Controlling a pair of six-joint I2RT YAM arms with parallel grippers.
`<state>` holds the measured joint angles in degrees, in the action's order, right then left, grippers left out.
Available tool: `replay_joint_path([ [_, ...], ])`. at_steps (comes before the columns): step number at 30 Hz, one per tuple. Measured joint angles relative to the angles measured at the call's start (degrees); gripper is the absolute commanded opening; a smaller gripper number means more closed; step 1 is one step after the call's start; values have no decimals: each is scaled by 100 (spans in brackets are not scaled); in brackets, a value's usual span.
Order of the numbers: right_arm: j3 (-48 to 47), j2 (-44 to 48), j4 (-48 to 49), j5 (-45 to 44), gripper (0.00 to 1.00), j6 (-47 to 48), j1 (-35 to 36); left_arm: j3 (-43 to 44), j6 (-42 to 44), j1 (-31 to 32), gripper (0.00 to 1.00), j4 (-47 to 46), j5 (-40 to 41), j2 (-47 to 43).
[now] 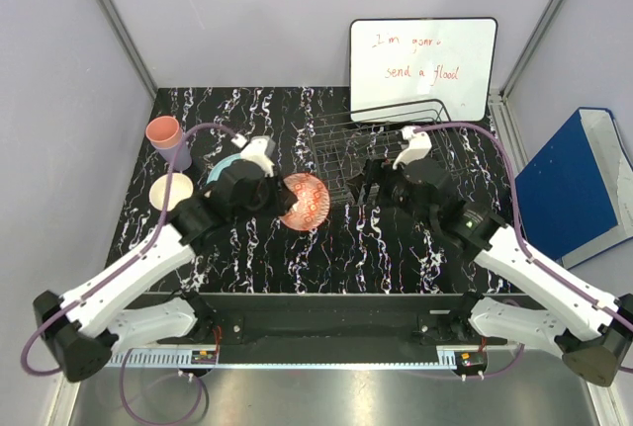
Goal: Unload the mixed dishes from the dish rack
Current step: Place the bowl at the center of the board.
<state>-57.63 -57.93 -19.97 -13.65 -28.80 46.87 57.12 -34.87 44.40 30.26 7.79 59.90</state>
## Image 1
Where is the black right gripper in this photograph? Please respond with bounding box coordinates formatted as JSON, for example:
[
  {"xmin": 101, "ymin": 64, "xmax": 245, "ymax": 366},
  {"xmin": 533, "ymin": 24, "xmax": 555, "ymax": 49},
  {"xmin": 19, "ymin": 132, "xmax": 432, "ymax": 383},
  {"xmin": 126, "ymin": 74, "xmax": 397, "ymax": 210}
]
[{"xmin": 344, "ymin": 154, "xmax": 435, "ymax": 231}]

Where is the beige and blue plate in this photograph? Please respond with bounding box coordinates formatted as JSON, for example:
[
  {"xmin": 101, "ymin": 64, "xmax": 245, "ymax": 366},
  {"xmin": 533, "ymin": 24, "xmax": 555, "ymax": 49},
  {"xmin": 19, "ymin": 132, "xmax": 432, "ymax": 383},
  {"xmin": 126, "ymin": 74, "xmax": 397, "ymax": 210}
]
[{"xmin": 206, "ymin": 153, "xmax": 240, "ymax": 184}]

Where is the red and white bowl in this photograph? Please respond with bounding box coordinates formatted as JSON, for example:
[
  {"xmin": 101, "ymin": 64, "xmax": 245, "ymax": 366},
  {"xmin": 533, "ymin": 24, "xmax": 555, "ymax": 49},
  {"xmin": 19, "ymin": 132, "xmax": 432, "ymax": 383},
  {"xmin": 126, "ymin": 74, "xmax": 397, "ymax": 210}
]
[{"xmin": 148, "ymin": 173, "xmax": 194, "ymax": 212}]

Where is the purple plastic cup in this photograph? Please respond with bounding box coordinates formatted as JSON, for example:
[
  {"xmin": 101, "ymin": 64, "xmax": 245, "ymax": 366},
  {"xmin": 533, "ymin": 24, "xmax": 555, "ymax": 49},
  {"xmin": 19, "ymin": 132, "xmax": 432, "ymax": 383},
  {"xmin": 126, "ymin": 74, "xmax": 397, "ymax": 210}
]
[{"xmin": 155, "ymin": 133, "xmax": 192, "ymax": 172}]

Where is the blue white patterned bowl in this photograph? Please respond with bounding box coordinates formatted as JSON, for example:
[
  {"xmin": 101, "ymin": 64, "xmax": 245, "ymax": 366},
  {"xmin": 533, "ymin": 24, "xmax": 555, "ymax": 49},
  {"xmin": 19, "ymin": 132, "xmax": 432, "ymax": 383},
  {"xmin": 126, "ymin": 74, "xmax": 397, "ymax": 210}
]
[{"xmin": 281, "ymin": 173, "xmax": 330, "ymax": 231}]

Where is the pink plastic cup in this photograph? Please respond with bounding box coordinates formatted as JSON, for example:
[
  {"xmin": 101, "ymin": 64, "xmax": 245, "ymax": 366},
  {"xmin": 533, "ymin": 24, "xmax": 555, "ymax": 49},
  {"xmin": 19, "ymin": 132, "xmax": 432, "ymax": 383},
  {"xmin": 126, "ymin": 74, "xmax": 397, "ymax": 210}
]
[{"xmin": 145, "ymin": 116, "xmax": 182, "ymax": 149}]

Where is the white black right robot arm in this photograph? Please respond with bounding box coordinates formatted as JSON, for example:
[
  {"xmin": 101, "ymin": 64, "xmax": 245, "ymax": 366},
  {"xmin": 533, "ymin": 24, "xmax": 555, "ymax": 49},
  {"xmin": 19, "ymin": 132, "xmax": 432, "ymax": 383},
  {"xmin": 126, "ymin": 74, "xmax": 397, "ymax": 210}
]
[{"xmin": 347, "ymin": 158, "xmax": 632, "ymax": 386}]

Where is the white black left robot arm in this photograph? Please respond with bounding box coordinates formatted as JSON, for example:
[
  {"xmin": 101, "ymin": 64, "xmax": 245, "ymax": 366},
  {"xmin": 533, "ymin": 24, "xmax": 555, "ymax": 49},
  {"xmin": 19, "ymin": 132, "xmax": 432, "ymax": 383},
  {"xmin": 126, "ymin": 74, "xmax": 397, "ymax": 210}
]
[{"xmin": 33, "ymin": 158, "xmax": 298, "ymax": 383}]

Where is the white whiteboard with red writing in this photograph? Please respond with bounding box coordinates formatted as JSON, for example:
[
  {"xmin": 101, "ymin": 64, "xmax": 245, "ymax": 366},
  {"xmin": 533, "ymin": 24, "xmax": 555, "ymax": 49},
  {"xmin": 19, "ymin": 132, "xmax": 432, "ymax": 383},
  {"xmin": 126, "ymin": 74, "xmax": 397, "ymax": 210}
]
[{"xmin": 349, "ymin": 17, "xmax": 497, "ymax": 123}]

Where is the blue binder folder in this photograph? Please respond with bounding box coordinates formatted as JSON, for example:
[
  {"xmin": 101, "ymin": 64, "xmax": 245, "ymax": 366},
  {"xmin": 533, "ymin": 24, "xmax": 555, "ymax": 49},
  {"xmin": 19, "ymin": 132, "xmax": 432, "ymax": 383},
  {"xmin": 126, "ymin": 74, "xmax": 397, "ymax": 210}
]
[{"xmin": 515, "ymin": 107, "xmax": 632, "ymax": 269}]

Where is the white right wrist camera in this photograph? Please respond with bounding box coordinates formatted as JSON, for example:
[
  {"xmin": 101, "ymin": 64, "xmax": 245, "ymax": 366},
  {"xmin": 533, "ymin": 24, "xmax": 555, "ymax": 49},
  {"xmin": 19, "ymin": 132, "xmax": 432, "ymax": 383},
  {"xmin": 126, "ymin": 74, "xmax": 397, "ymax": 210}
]
[{"xmin": 393, "ymin": 126, "xmax": 432, "ymax": 169}]

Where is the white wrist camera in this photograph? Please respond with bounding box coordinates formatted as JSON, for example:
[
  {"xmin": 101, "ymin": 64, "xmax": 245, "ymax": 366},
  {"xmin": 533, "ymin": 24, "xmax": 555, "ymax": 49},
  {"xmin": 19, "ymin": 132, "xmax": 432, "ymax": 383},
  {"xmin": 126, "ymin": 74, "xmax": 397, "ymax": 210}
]
[
  {"xmin": 231, "ymin": 133, "xmax": 275, "ymax": 177},
  {"xmin": 393, "ymin": 126, "xmax": 432, "ymax": 169}
]

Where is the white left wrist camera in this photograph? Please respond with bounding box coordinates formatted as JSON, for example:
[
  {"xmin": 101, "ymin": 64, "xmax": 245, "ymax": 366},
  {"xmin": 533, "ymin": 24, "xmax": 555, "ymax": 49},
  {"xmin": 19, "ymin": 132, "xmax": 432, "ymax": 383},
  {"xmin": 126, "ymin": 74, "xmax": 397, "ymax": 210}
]
[{"xmin": 231, "ymin": 133, "xmax": 275, "ymax": 177}]

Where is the grey wire dish rack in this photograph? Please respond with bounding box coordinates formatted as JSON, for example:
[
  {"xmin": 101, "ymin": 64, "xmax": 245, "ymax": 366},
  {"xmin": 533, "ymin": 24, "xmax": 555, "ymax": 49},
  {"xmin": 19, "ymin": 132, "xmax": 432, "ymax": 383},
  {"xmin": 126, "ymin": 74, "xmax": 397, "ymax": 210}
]
[{"xmin": 310, "ymin": 98, "xmax": 451, "ymax": 206}]

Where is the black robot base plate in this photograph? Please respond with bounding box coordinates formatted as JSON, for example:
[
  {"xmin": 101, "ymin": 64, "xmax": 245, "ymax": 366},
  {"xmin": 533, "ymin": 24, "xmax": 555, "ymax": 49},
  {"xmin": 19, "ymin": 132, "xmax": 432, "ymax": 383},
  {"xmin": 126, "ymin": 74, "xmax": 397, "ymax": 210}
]
[{"xmin": 133, "ymin": 290, "xmax": 510, "ymax": 366}]

